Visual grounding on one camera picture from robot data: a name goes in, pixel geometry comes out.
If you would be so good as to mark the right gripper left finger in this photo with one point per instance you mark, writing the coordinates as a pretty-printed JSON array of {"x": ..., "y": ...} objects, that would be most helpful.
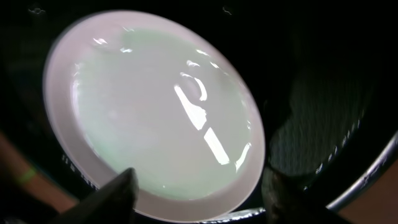
[{"x": 112, "y": 204}]

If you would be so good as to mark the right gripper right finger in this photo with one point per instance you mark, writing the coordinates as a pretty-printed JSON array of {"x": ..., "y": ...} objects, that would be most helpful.
[{"x": 286, "y": 204}]

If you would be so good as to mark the white plate green stains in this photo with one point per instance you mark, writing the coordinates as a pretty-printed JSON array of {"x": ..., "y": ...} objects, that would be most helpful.
[{"x": 130, "y": 89}]

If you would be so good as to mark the round black tray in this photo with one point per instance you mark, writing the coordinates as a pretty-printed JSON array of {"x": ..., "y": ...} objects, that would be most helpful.
[{"x": 323, "y": 75}]

